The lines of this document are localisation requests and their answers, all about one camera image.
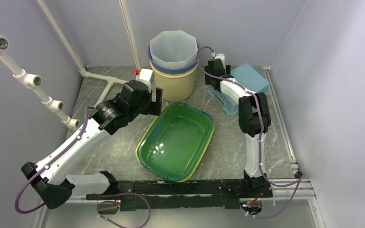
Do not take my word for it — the light blue perforated basket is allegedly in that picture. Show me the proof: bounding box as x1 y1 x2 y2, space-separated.
208 64 270 115

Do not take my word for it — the teal transparent tub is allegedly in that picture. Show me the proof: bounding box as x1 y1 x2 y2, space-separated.
137 102 214 181

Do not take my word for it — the lime green tub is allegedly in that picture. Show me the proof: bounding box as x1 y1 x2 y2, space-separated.
135 101 215 183

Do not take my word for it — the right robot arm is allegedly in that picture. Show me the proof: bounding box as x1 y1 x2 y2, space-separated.
204 58 272 197

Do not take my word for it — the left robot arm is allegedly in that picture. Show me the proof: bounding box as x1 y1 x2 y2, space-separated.
21 80 163 209

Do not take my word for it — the beige bucket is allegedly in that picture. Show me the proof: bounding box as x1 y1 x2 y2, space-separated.
150 63 198 102

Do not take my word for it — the blue bucket rim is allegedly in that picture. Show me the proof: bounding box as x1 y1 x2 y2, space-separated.
147 42 200 75

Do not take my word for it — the translucent white bucket liner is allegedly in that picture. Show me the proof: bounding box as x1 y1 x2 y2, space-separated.
149 30 198 70

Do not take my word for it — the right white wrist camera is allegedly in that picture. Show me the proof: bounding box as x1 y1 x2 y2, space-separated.
212 54 226 68

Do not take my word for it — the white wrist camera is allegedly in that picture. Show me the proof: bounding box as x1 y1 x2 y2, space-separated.
212 54 226 68
133 68 154 92

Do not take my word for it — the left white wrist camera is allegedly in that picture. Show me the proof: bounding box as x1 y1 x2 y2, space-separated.
133 68 154 92

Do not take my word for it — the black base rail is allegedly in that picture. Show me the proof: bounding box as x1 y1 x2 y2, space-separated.
86 179 273 212

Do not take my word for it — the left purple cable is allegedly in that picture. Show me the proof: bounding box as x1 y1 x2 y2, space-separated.
14 107 152 228

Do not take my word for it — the purple cable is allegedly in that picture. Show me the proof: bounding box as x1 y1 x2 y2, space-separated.
196 46 306 220
14 107 152 228

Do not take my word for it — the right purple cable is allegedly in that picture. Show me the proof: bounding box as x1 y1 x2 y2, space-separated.
196 46 306 220

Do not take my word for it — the white PVC pipe frame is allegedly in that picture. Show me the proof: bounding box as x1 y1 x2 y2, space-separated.
0 0 147 131

